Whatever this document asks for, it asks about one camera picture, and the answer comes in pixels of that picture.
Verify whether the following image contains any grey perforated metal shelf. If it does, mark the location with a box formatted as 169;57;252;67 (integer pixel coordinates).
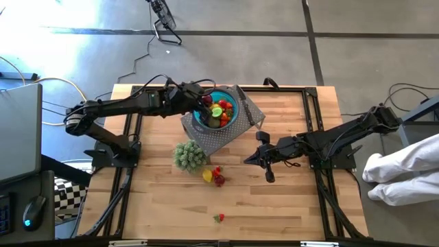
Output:
180;84;267;158

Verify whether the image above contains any black cable conduit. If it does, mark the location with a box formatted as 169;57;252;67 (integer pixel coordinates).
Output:
315;167;370;240
82;167;134;237

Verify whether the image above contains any grey laptop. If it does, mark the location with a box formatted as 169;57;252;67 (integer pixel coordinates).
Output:
0;83;44;188

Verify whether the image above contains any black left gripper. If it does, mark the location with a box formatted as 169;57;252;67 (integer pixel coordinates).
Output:
169;82;214;125

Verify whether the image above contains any black keyboard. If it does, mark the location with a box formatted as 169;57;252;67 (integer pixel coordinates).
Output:
0;193;15;237

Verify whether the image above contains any black white checkerboard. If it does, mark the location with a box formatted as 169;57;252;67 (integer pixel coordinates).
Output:
54;176;91;220

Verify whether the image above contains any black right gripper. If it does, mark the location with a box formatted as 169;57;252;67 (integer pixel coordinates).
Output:
244;131;299;183

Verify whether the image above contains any black side desk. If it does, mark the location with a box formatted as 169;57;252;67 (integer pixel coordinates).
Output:
0;169;56;245

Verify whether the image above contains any black computer mouse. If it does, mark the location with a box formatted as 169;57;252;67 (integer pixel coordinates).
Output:
22;195;48;232

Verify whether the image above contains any grey metal stand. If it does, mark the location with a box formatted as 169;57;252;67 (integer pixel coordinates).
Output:
397;95;439;147

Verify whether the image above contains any blue collapsible colander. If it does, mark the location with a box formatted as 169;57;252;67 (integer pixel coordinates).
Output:
190;87;241;131

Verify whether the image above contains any yellow power cable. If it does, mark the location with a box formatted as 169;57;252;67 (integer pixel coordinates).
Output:
0;56;88;126

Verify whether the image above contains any black aluminium table frame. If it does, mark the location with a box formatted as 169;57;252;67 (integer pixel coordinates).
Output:
102;77;368;241

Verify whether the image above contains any black handled slotted knife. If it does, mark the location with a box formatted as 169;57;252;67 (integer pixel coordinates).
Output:
235;85;257;126

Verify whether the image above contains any black floor fan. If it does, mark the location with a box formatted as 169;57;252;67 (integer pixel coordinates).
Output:
146;0;183;46

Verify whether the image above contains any artificial green succulent plant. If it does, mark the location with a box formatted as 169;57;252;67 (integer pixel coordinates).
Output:
174;139;207;174

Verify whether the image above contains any person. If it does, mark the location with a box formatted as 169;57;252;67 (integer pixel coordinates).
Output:
362;133;439;207

